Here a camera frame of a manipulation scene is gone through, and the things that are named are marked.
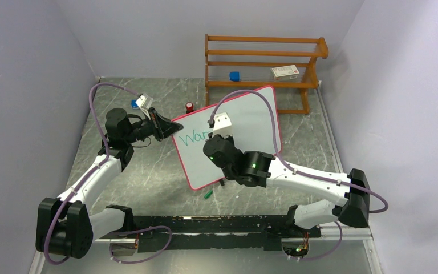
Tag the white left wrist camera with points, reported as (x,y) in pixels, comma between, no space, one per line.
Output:
(144,102)

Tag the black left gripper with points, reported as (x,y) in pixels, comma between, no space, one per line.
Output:
(162,128)

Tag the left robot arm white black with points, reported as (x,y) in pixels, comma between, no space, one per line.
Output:
(64,226)

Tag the orange wooden rack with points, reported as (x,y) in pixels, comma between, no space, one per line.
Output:
(254,57)

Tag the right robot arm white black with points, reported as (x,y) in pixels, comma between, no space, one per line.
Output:
(344,197)

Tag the blue object on rack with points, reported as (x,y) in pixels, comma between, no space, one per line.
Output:
(234,76)

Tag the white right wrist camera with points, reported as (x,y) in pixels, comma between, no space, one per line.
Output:
(222,126)

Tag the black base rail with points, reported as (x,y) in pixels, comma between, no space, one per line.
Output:
(267,232)

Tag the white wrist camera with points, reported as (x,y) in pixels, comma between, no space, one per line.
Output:
(222,126)
(144,102)

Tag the blue eraser block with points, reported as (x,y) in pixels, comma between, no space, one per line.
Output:
(134,105)

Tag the aluminium frame rail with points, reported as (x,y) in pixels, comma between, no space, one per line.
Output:
(356,248)

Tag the green marker cap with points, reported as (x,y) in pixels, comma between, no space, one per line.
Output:
(208,194)

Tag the white red box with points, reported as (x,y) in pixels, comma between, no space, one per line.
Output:
(285,72)

